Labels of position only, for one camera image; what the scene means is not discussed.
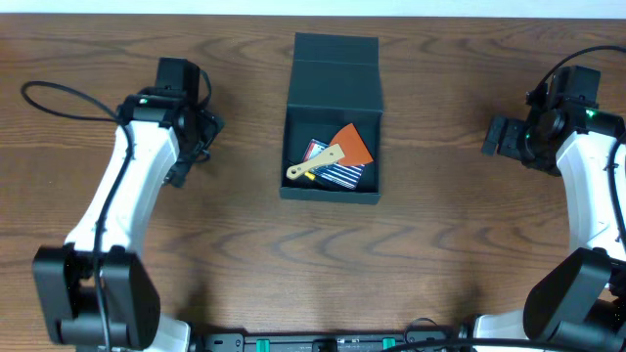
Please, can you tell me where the small yellow black screwdriver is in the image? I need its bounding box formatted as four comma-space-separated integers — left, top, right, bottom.
303, 172, 335, 190

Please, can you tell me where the orange scraper wooden handle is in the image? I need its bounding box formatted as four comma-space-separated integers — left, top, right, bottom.
286, 123, 374, 180

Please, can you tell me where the blue precision screwdriver set case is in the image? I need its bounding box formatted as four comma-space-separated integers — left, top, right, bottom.
303, 139, 365, 191

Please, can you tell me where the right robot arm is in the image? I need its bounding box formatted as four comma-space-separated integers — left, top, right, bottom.
469, 108, 625, 351

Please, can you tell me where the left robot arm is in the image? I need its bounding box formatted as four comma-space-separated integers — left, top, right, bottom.
32, 95, 224, 351

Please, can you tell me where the dark green open box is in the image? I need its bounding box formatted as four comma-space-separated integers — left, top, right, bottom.
280, 33, 383, 204

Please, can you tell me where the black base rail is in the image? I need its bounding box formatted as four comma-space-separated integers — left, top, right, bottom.
188, 317, 497, 352

